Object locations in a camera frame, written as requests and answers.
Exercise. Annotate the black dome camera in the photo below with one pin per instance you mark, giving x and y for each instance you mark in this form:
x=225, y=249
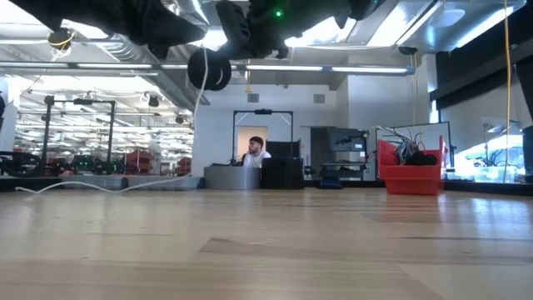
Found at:
x=408, y=50

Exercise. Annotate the black box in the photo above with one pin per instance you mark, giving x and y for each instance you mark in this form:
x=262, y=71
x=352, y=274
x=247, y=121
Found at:
x=283, y=171

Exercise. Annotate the black gantry frame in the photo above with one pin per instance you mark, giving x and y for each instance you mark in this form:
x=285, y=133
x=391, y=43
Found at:
x=46, y=125

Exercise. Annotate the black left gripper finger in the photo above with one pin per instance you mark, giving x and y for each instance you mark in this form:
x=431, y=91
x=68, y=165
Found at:
x=162, y=25

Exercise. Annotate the red storage bin rack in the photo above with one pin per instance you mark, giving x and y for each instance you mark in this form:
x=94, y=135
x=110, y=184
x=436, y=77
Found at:
x=139, y=160

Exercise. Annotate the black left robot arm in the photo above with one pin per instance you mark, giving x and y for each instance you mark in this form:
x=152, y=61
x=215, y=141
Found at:
x=1, y=112

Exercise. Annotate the grey wall vent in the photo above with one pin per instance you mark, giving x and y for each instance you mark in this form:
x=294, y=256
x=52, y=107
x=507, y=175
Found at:
x=319, y=98
x=253, y=98

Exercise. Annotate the grey tray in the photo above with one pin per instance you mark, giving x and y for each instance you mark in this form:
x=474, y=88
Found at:
x=229, y=177

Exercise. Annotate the long ceiling light strip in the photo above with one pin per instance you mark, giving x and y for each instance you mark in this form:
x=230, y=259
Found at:
x=366, y=69

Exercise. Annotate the black monitor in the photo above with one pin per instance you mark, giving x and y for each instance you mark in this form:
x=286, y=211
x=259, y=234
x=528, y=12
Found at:
x=350, y=139

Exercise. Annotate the white ceiling disc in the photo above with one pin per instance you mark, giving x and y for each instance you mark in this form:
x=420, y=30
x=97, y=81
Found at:
x=447, y=17

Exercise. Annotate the grey open tool case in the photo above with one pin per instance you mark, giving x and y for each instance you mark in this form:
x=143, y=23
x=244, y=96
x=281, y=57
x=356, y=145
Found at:
x=158, y=182

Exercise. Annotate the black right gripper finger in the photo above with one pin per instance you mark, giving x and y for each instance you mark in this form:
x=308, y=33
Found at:
x=237, y=29

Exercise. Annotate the red plastic bin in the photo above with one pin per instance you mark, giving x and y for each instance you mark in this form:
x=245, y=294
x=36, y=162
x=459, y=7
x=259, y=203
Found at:
x=410, y=181

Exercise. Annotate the person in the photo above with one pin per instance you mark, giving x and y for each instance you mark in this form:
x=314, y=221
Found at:
x=258, y=160

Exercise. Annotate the black background robot arm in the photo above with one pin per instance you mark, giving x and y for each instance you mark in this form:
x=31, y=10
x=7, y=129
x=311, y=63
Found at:
x=21, y=162

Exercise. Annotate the black frame with camera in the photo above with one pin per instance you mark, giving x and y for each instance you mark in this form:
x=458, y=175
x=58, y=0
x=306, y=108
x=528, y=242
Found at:
x=263, y=111

